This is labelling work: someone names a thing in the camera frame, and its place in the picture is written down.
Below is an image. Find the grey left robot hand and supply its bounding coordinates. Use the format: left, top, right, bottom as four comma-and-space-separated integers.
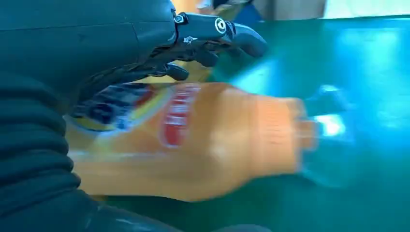
0, 0, 268, 232

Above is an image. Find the orange drink bottle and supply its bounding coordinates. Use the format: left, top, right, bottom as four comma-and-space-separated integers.
65, 81, 355, 203

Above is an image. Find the green table mat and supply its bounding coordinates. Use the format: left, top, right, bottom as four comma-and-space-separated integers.
105, 15, 410, 232

